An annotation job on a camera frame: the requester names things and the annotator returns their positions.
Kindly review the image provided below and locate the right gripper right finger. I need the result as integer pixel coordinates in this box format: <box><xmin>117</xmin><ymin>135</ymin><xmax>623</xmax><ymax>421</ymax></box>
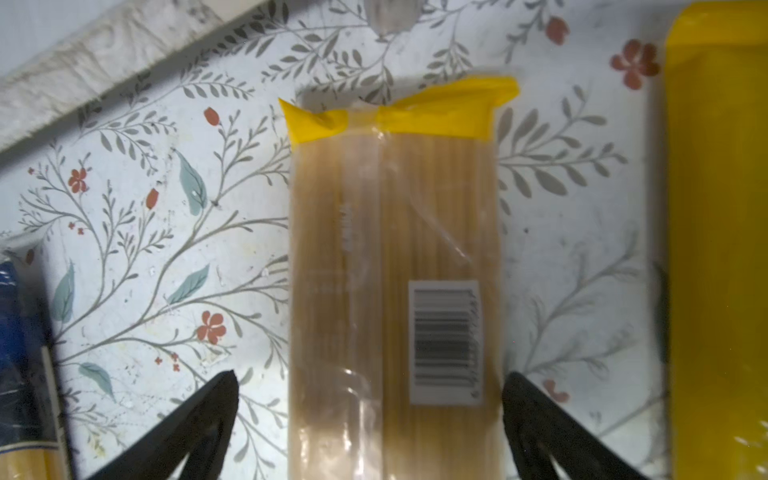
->
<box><xmin>502</xmin><ymin>372</ymin><xmax>644</xmax><ymax>480</ymax></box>

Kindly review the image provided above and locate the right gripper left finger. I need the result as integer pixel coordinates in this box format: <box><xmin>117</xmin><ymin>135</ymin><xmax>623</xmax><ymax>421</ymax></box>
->
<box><xmin>92</xmin><ymin>370</ymin><xmax>239</xmax><ymax>480</ymax></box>

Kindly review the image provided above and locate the yellow Pastatime bag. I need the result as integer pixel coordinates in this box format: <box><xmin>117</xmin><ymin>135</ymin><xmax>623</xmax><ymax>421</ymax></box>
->
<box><xmin>664</xmin><ymin>1</ymin><xmax>767</xmax><ymax>479</ymax></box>
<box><xmin>282</xmin><ymin>77</ymin><xmax>519</xmax><ymax>479</ymax></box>

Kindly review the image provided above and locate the blue yellow spaghetti bag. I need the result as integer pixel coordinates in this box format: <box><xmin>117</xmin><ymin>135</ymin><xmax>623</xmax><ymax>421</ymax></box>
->
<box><xmin>1</xmin><ymin>248</ymin><xmax>71</xmax><ymax>479</ymax></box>

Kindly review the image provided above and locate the white two-tier shelf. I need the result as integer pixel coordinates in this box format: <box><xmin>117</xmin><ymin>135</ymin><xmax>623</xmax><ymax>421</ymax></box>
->
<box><xmin>1</xmin><ymin>1</ymin><xmax>262</xmax><ymax>152</ymax></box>

